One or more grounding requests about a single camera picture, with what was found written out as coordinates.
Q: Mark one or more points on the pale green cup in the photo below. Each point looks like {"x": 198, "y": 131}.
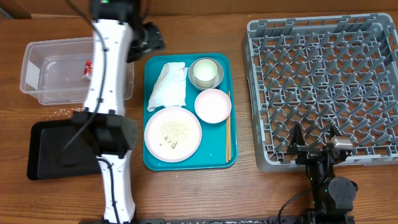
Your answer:
{"x": 205, "y": 71}

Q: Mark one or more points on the teal serving tray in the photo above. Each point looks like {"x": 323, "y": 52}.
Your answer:
{"x": 211, "y": 153}

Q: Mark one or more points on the wooden chopstick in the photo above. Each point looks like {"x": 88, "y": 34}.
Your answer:
{"x": 230, "y": 137}
{"x": 227, "y": 139}

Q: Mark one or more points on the large pink plate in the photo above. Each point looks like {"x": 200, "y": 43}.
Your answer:
{"x": 173, "y": 134}

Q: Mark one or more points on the grey metal bowl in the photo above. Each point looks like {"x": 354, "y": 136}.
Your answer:
{"x": 218, "y": 78}

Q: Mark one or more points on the clear plastic bin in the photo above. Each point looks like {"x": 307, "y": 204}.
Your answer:
{"x": 52, "y": 70}

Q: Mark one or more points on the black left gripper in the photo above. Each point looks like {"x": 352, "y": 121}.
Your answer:
{"x": 157, "y": 42}

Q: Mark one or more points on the spilled rice grains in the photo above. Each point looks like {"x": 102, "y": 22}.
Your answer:
{"x": 64, "y": 113}

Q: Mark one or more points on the black tray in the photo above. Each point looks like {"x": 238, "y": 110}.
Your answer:
{"x": 46, "y": 158}

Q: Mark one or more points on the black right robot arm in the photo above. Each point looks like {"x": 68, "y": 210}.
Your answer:
{"x": 332, "y": 196}

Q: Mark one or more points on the wooden chopstick left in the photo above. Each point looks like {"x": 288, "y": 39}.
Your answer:
{"x": 227, "y": 139}

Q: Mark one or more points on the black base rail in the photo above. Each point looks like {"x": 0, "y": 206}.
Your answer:
{"x": 269, "y": 220}

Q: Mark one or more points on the wooden chopstick right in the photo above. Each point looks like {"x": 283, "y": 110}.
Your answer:
{"x": 230, "y": 137}

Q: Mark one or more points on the grey dishwasher rack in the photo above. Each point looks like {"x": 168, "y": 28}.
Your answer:
{"x": 323, "y": 72}

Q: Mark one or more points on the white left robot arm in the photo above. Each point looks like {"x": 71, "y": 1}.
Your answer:
{"x": 120, "y": 37}

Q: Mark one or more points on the red snack wrapper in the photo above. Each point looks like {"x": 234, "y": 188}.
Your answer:
{"x": 87, "y": 74}

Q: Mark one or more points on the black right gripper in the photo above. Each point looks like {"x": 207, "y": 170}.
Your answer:
{"x": 308, "y": 152}

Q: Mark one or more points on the white paper napkin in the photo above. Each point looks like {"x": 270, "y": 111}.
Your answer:
{"x": 170, "y": 87}

